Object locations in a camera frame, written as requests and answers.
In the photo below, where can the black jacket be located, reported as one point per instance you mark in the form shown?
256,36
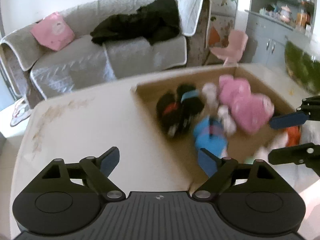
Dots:
140,22

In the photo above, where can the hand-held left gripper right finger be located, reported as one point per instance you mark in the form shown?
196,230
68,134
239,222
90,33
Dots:
207,163

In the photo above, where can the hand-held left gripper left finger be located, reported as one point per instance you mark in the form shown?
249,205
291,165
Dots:
110,160

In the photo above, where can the slipper on floor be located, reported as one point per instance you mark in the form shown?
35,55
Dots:
20,112

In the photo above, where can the shallow cardboard box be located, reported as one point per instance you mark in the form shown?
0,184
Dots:
175,150

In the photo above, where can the pink plastic chair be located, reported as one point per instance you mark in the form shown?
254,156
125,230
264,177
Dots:
232,47

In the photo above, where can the pink fluffy sock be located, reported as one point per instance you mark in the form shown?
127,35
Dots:
235,90
252,112

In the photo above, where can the orange bottle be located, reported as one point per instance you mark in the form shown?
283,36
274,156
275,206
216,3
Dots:
301,17

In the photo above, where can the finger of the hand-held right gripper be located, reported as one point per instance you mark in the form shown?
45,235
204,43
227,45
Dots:
287,121
292,154

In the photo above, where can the white quilted blanket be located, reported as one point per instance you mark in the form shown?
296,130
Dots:
190,12

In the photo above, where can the pink pillow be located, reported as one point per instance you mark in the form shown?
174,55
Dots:
53,31

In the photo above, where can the white desktop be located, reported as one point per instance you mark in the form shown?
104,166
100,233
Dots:
87,130

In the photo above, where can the glass fish bowl with plants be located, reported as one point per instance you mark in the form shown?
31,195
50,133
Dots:
300,67

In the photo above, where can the grey cabinet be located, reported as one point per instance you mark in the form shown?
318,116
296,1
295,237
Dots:
265,42

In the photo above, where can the blue and white sock bundle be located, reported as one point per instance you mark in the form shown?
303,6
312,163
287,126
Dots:
208,136

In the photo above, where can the white and pink sock roll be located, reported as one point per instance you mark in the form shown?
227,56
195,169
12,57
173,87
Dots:
210,93

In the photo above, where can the grey sofa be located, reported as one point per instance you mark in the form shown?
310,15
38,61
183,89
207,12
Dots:
75,72

